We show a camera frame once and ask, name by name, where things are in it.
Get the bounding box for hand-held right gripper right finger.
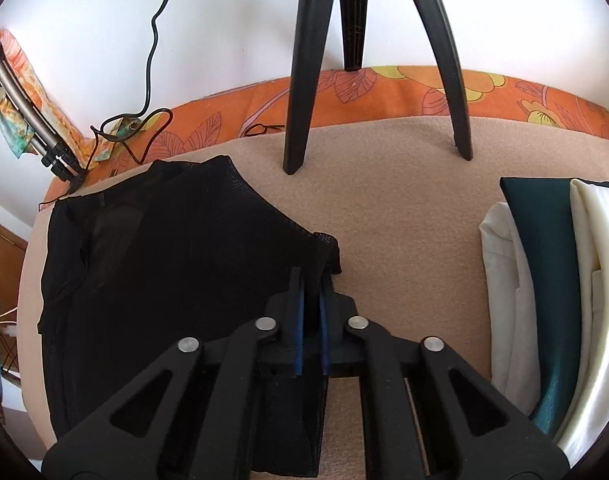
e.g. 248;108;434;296
318;272;571;480

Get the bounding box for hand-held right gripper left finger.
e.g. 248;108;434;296
42;266;305;480

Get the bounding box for black mesh shirt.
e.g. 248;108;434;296
37;156;344;478

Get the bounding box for beige blanket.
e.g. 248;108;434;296
19;116;609;480

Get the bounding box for white folded cloth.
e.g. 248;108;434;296
479;202;542;403

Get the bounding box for dark green folded cloth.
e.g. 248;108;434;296
499;176;582;436

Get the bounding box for orange floral bed sheet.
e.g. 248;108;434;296
77;65;609;181

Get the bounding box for cream satin folded cloth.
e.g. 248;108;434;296
557;177;609;466

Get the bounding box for folded metal tripod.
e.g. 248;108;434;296
0;40;88;183

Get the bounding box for colourful patterned scarf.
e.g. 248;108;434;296
0;27;85;161

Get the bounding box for thin black wire loop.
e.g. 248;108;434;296
243;122;286;137

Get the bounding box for black ring light tripod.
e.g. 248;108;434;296
282;0;474;176

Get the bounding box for black ring light cable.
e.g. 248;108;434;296
37;0;185;211

